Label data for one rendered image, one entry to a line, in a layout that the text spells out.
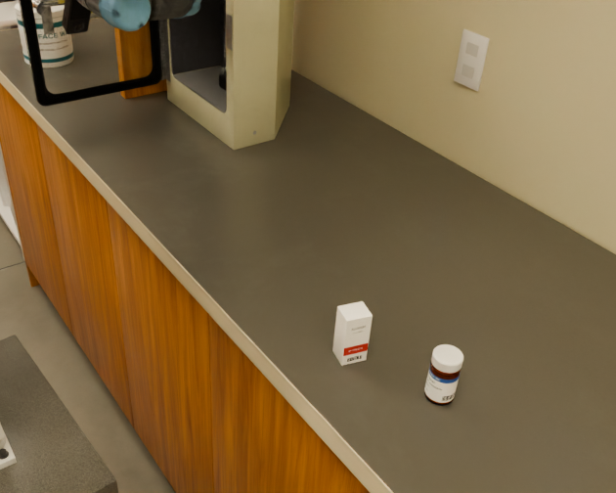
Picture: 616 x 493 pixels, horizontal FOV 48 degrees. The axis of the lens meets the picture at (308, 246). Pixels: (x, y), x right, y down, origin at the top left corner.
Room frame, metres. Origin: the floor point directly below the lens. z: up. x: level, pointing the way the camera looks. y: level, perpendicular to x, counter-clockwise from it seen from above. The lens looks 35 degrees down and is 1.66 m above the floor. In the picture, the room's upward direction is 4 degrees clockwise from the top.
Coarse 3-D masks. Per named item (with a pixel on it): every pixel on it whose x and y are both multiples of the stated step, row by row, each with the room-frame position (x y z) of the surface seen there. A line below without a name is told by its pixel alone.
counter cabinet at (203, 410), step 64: (0, 128) 1.97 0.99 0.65; (64, 192) 1.53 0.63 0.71; (64, 256) 1.61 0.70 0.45; (128, 256) 1.22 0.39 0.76; (64, 320) 1.71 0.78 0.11; (128, 320) 1.25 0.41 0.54; (192, 320) 0.99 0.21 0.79; (128, 384) 1.30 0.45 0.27; (192, 384) 1.00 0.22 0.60; (256, 384) 0.82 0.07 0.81; (192, 448) 1.01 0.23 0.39; (256, 448) 0.81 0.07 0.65; (320, 448) 0.68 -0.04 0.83
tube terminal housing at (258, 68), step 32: (256, 0) 1.43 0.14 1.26; (288, 0) 1.58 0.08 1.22; (256, 32) 1.43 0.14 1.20; (288, 32) 1.60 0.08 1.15; (256, 64) 1.43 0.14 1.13; (288, 64) 1.62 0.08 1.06; (192, 96) 1.54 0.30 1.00; (256, 96) 1.43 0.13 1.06; (288, 96) 1.64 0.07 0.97; (224, 128) 1.42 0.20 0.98; (256, 128) 1.43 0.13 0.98
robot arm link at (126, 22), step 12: (84, 0) 1.25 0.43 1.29; (96, 0) 1.22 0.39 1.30; (108, 0) 1.19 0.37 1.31; (120, 0) 1.18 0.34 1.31; (132, 0) 1.20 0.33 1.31; (144, 0) 1.21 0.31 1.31; (96, 12) 1.23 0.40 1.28; (108, 12) 1.19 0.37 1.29; (120, 12) 1.18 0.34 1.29; (132, 12) 1.20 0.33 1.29; (144, 12) 1.21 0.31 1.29; (120, 24) 1.18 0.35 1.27; (132, 24) 1.20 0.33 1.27; (144, 24) 1.21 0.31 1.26
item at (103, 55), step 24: (48, 0) 1.47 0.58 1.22; (96, 24) 1.53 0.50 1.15; (48, 48) 1.46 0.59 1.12; (72, 48) 1.49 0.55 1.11; (96, 48) 1.52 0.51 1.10; (120, 48) 1.56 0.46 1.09; (144, 48) 1.60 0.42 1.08; (48, 72) 1.45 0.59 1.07; (72, 72) 1.49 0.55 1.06; (96, 72) 1.52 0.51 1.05; (120, 72) 1.56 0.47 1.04; (144, 72) 1.59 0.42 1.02
